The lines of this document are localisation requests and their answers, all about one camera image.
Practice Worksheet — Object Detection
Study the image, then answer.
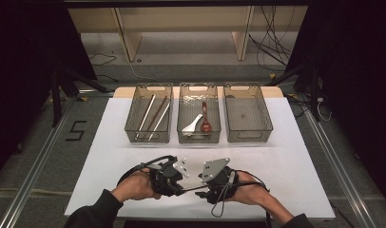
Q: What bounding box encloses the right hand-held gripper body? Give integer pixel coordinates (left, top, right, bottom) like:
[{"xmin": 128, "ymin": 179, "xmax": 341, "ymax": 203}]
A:
[{"xmin": 199, "ymin": 157, "xmax": 241, "ymax": 204}]

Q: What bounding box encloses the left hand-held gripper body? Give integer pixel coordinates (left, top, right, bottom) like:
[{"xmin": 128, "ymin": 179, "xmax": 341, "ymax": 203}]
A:
[{"xmin": 148, "ymin": 157, "xmax": 191, "ymax": 196}]

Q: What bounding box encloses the metal table knife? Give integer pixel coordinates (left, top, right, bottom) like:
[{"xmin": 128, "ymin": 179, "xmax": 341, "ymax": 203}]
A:
[{"xmin": 181, "ymin": 184, "xmax": 212, "ymax": 193}]

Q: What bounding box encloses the smoky clear plastic bin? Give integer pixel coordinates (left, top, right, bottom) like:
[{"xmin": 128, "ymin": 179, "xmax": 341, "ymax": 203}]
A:
[
  {"xmin": 124, "ymin": 82, "xmax": 174, "ymax": 143},
  {"xmin": 176, "ymin": 82, "xmax": 222, "ymax": 144},
  {"xmin": 222, "ymin": 82, "xmax": 274, "ymax": 143}
]

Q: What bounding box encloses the brown wooden spoon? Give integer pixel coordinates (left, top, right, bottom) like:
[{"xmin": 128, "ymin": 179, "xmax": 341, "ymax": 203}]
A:
[{"xmin": 200, "ymin": 101, "xmax": 213, "ymax": 134}]

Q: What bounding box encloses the white ceramic spoon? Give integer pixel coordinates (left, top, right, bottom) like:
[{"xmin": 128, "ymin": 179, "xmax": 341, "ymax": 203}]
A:
[{"xmin": 181, "ymin": 113, "xmax": 204, "ymax": 134}]

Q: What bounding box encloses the person's left hand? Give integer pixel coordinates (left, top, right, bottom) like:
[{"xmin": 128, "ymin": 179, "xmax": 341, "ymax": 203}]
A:
[{"xmin": 110, "ymin": 168, "xmax": 163, "ymax": 204}]

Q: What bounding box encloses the person's right hand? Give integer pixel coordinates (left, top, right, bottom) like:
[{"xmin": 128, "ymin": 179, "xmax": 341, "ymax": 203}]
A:
[{"xmin": 227, "ymin": 179, "xmax": 272, "ymax": 207}]

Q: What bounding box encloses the white paper sheet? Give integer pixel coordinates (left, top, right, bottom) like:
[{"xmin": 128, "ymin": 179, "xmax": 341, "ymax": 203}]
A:
[{"xmin": 64, "ymin": 96, "xmax": 337, "ymax": 221}]

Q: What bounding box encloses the black metal stand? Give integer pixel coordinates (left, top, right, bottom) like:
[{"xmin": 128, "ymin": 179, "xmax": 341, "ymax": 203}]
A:
[
  {"xmin": 49, "ymin": 67, "xmax": 110, "ymax": 128},
  {"xmin": 266, "ymin": 62, "xmax": 322, "ymax": 124}
]

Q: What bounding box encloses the beige wooden desk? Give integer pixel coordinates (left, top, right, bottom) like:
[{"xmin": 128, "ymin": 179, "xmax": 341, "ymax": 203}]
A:
[{"xmin": 67, "ymin": 5, "xmax": 309, "ymax": 63}]

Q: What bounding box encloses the dark curtain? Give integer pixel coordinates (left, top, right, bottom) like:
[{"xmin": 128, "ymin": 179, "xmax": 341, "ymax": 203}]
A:
[
  {"xmin": 284, "ymin": 0, "xmax": 386, "ymax": 210},
  {"xmin": 0, "ymin": 0, "xmax": 98, "ymax": 186}
]

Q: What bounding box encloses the right hand-held gripper cable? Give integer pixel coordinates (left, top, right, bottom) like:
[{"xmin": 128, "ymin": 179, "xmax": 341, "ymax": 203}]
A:
[{"xmin": 210, "ymin": 169, "xmax": 272, "ymax": 219}]

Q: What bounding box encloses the hand-held gripper cable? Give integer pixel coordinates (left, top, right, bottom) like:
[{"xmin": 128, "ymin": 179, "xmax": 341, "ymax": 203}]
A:
[
  {"xmin": 117, "ymin": 154, "xmax": 178, "ymax": 186},
  {"xmin": 210, "ymin": 169, "xmax": 272, "ymax": 219}
]

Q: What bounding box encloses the left hand-held gripper cable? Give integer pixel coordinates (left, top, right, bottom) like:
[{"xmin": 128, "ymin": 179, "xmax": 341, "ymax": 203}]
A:
[{"xmin": 117, "ymin": 154, "xmax": 178, "ymax": 186}]

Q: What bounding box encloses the white floor cable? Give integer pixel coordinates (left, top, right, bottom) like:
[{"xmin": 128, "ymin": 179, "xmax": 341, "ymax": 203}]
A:
[{"xmin": 127, "ymin": 60, "xmax": 159, "ymax": 82}]

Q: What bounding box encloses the aluminium floor rail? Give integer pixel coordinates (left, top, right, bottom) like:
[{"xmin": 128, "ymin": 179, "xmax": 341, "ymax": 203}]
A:
[
  {"xmin": 303, "ymin": 107, "xmax": 377, "ymax": 228},
  {"xmin": 0, "ymin": 98, "xmax": 75, "ymax": 228}
]

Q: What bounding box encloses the thin black floor cable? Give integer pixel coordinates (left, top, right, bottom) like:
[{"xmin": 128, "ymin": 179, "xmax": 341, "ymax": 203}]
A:
[{"xmin": 87, "ymin": 51, "xmax": 118, "ymax": 67}]

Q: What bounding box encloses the bundle of black floor cables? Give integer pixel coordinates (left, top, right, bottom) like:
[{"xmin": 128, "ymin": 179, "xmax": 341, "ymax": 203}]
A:
[{"xmin": 247, "ymin": 5, "xmax": 298, "ymax": 72}]

